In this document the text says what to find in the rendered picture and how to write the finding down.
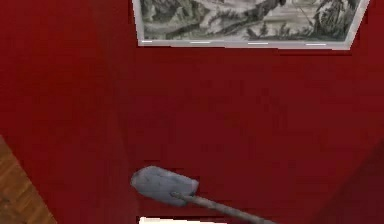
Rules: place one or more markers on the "grey framed landscape picture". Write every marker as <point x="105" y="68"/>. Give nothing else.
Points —
<point x="246" y="20"/>

